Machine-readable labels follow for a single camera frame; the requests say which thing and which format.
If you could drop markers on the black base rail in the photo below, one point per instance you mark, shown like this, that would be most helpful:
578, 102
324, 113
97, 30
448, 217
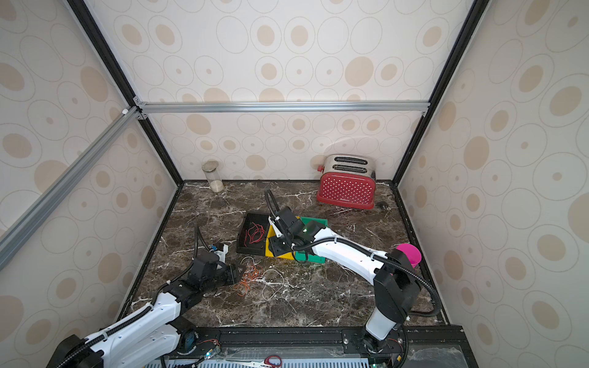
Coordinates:
437, 346

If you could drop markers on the aluminium frame bar back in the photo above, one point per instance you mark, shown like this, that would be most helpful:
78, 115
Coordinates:
284, 107

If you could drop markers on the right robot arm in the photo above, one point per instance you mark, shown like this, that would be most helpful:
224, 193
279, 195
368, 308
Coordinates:
399, 292

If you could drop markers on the aluminium frame bar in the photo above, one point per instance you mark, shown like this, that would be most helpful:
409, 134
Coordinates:
24, 228
284, 107

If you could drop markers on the green plastic bin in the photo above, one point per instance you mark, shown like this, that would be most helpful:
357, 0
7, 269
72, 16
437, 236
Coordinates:
317, 257

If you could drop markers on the yellow plastic bin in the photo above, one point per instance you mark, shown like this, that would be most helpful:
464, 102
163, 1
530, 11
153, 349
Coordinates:
275, 248

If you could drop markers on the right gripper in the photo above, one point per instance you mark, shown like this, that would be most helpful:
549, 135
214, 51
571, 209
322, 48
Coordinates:
280, 244

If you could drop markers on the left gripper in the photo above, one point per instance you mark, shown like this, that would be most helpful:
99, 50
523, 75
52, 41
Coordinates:
231, 273

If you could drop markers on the red polka dot toaster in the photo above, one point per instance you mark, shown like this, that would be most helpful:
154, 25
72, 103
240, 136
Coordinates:
348, 181

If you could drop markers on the red handled scissors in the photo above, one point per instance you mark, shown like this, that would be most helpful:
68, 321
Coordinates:
273, 361

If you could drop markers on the black plastic bin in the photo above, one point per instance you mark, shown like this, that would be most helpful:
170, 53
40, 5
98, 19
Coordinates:
252, 234

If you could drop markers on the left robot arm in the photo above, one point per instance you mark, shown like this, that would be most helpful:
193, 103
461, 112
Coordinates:
158, 328

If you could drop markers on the pink plastic goblet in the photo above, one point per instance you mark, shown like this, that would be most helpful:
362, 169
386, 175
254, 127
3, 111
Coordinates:
412, 253

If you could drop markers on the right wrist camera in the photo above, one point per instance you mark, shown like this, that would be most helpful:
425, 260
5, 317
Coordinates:
275, 228

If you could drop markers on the glass jar with lid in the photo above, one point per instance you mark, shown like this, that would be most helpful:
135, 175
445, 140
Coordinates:
211, 171

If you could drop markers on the aluminium frame bar left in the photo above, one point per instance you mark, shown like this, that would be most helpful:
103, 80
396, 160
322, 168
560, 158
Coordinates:
24, 228

